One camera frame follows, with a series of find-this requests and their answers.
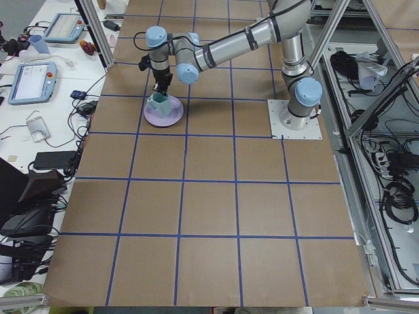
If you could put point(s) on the teach pendant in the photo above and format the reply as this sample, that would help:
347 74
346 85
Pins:
33 83
64 28

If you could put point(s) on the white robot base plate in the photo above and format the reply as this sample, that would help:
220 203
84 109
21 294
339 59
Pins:
284 125

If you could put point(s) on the blue plastic cup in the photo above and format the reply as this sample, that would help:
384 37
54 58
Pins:
38 42

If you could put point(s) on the upper teach pendant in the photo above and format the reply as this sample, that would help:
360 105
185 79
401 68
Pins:
64 28

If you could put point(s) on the pink paper cup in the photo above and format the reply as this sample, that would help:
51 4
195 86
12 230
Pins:
112 40

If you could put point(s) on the aluminium frame post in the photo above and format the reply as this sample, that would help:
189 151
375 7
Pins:
90 17

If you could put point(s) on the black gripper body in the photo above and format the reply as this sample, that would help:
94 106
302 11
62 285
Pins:
162 78

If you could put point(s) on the lilac plastic plate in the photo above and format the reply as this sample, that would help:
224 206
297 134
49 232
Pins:
156 119

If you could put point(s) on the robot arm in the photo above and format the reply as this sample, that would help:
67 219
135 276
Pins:
181 55

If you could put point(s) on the black flat box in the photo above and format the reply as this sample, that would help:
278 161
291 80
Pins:
53 160

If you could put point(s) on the mint green faceted cup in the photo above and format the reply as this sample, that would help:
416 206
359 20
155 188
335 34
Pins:
160 103

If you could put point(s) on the small blue black device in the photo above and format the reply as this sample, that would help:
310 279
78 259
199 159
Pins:
77 94

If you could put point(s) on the lower teach pendant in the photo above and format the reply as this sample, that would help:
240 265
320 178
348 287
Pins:
33 83

